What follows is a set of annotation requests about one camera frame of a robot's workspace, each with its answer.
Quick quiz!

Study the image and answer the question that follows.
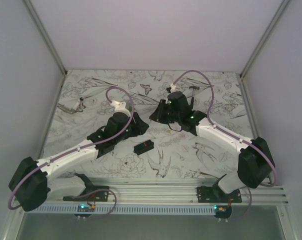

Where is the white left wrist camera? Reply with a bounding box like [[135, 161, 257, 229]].
[[110, 100, 131, 117]]

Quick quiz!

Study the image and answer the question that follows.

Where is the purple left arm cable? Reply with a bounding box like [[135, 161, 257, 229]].
[[7, 87, 135, 221]]

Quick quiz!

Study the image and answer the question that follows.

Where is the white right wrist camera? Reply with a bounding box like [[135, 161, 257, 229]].
[[166, 83, 177, 94]]

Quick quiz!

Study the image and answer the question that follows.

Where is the black fuse box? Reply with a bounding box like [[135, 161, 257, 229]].
[[133, 140, 154, 156]]

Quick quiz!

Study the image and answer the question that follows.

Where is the controller board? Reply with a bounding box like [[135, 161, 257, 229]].
[[214, 205, 232, 222], [74, 204, 95, 220]]

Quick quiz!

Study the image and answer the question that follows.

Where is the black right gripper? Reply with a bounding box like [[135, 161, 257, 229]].
[[149, 99, 181, 125]]

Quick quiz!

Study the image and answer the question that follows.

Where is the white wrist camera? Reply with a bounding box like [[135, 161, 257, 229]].
[[166, 83, 177, 94], [110, 100, 131, 117]]

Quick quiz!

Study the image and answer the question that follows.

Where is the small hammer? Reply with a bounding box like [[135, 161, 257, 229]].
[[189, 85, 200, 108]]

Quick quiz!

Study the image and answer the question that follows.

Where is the grey slotted cable duct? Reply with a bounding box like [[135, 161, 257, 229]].
[[30, 203, 215, 216]]

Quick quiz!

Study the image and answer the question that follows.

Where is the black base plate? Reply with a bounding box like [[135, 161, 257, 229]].
[[63, 185, 110, 202], [196, 185, 242, 204]]

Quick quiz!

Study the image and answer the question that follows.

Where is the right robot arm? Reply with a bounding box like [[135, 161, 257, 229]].
[[149, 91, 275, 203]]

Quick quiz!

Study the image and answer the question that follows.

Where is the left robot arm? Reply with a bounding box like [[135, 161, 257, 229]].
[[8, 112, 149, 212]]

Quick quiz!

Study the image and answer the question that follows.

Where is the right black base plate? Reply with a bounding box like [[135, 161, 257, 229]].
[[196, 185, 242, 204]]

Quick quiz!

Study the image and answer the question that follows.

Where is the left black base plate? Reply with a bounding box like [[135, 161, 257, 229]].
[[63, 185, 110, 202]]

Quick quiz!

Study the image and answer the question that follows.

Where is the left controller board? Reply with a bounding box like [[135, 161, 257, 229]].
[[74, 204, 95, 220]]

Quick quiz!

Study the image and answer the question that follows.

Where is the right controller board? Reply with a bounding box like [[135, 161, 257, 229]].
[[214, 205, 232, 222]]

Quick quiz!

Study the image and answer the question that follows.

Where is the metal clamp tool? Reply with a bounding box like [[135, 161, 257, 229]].
[[57, 102, 86, 115]]

